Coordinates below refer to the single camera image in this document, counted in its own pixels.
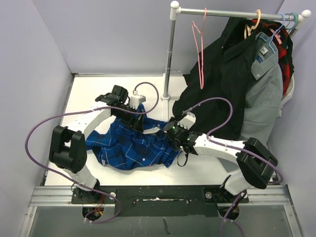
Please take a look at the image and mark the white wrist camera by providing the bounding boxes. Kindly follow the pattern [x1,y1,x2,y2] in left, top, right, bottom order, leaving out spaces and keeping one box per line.
[129,90,146,109]
[177,112,196,130]

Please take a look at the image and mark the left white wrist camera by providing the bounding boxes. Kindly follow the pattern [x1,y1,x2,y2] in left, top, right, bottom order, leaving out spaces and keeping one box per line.
[129,90,146,109]

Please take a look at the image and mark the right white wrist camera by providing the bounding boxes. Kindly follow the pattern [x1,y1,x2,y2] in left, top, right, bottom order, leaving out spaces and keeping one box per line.
[177,112,196,130]

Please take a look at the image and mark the blue hanger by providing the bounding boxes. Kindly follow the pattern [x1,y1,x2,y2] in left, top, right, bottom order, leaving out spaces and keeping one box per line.
[256,13,285,53]

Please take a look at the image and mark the metal clothes rack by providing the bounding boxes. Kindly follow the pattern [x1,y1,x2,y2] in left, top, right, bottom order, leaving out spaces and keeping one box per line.
[160,0,312,121]

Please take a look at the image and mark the red plaid hanging shirt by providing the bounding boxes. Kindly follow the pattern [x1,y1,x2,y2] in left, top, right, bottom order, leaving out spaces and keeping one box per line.
[255,19,294,95]

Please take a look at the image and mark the blue plaid shirt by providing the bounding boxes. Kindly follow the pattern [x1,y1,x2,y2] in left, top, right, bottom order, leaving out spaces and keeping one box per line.
[86,118,180,170]

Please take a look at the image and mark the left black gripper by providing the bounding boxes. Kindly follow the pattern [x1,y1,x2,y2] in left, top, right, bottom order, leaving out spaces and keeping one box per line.
[114,104,144,133]

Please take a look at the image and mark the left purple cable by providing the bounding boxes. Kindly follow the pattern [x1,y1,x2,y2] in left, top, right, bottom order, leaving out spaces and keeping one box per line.
[24,81,160,224]

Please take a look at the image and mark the white hanging garment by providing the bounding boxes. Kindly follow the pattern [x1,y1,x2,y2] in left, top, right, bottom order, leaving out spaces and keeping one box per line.
[278,75,295,118]

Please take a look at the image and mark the pink wire hanger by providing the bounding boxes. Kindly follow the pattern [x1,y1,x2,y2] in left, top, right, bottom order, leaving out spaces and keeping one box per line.
[192,8,207,90]

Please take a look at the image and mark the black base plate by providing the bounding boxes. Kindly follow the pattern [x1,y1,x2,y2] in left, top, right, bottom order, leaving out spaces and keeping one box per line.
[71,185,237,217]

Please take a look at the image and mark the black hanging shirt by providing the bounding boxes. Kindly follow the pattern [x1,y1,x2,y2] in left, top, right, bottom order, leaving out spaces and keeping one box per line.
[172,17,256,140]

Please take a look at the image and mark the grey hanging shirt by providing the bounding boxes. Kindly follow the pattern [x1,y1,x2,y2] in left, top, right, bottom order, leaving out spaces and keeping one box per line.
[219,32,283,173]

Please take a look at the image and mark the teal hanger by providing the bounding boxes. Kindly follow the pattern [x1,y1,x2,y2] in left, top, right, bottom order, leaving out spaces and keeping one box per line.
[285,12,299,31]

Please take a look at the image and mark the beige hanger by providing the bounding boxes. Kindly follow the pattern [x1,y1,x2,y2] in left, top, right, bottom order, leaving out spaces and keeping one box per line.
[243,9,262,40]

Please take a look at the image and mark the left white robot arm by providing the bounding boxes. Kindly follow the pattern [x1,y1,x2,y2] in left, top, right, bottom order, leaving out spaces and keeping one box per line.
[49,85,146,203]

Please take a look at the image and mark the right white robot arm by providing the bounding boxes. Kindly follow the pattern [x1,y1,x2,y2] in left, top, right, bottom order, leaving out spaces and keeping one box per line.
[163,121,278,202]

